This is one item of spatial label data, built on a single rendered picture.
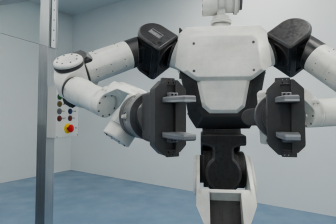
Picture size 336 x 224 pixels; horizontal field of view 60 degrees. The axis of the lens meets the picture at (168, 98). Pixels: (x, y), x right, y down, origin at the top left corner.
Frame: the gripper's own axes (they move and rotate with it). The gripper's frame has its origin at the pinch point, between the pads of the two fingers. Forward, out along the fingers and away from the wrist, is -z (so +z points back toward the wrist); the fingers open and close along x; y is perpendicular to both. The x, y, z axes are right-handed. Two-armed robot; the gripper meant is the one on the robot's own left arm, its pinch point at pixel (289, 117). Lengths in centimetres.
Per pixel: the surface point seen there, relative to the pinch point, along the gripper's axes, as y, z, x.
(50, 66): 101, 81, -24
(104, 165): 234, 404, 89
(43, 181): 103, 79, 33
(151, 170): 140, 370, 86
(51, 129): 98, 79, 8
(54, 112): 97, 79, -1
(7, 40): 358, 323, -113
